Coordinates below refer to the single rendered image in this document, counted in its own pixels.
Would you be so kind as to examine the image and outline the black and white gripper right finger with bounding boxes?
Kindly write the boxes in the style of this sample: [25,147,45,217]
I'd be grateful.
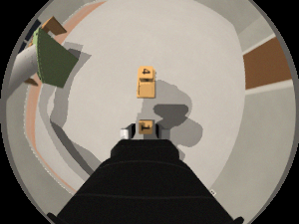
[155,123,170,140]

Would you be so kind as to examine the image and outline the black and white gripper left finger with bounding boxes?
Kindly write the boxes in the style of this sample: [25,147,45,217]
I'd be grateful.
[121,123,136,139]

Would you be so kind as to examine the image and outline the small wooden tray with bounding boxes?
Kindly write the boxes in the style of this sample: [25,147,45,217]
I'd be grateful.
[137,69,154,99]

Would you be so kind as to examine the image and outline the wooden number cube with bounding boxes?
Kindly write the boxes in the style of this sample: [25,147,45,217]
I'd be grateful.
[140,66,153,83]
[139,119,152,134]

